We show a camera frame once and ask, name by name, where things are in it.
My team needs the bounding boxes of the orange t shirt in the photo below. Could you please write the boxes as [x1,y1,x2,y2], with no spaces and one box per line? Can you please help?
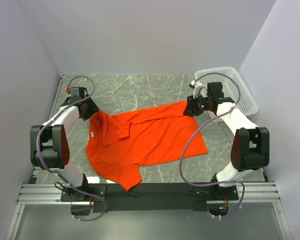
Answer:
[85,101,208,191]

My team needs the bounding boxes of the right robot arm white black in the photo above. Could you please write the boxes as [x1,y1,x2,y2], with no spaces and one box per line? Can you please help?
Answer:
[183,82,270,195]

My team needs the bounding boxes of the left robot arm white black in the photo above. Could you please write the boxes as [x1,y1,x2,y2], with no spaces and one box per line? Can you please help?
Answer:
[30,87,99,202]

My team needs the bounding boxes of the white plastic mesh basket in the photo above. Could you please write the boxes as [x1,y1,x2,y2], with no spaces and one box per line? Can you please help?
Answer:
[194,66,259,116]

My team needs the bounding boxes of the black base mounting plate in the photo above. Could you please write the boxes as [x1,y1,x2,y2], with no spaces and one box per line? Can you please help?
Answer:
[59,182,238,213]

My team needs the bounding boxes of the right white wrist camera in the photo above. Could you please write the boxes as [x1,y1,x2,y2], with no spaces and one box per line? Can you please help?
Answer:
[189,80,204,99]

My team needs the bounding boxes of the aluminium rail frame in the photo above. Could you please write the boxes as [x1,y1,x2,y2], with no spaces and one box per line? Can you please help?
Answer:
[17,80,270,212]

